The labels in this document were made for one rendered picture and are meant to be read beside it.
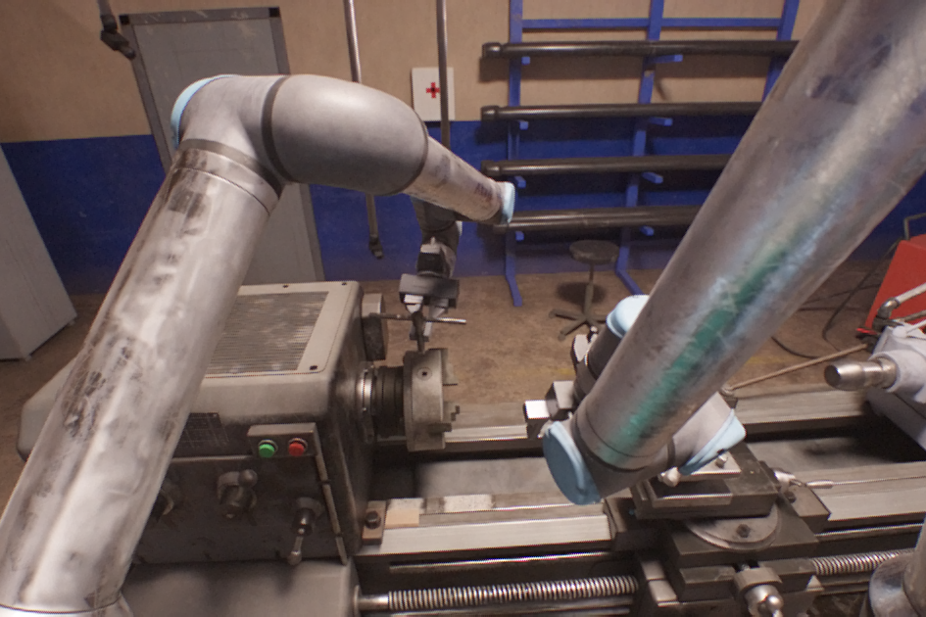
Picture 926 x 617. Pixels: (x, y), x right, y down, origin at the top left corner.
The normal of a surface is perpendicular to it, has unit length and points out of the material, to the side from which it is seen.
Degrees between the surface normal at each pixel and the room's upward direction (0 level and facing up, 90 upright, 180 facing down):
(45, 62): 90
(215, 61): 90
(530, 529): 36
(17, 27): 90
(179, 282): 60
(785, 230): 102
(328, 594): 32
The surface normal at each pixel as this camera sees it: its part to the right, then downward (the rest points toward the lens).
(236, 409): 0.02, -0.27
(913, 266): -0.92, 0.21
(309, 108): 0.13, -0.04
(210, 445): 0.05, 0.49
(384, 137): 0.58, 0.21
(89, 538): 0.71, -0.06
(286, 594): 0.00, -0.48
